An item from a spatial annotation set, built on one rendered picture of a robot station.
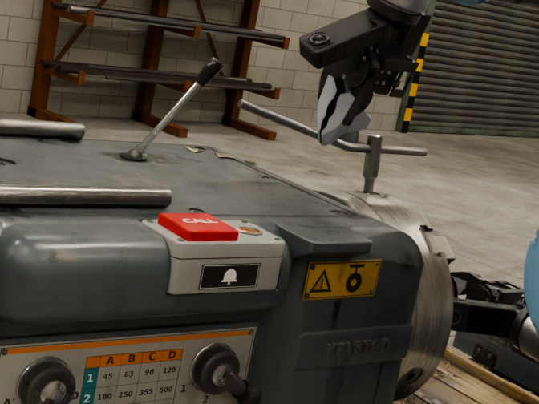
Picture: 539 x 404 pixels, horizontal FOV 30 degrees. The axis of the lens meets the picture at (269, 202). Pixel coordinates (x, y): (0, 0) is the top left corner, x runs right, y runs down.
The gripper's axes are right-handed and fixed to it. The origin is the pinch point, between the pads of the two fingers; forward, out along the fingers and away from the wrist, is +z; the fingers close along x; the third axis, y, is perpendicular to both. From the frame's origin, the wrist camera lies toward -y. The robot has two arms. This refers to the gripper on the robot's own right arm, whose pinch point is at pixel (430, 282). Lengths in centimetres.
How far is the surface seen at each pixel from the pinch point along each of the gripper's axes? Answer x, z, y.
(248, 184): 16.9, -7.1, -44.9
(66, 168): 17, -3, -68
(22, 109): -108, 692, 219
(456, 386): -19.9, 0.5, 13.4
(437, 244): 11.1, -13.2, -15.0
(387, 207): 14.7, -7.7, -20.7
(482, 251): -108, 324, 400
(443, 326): 1.2, -19.2, -16.6
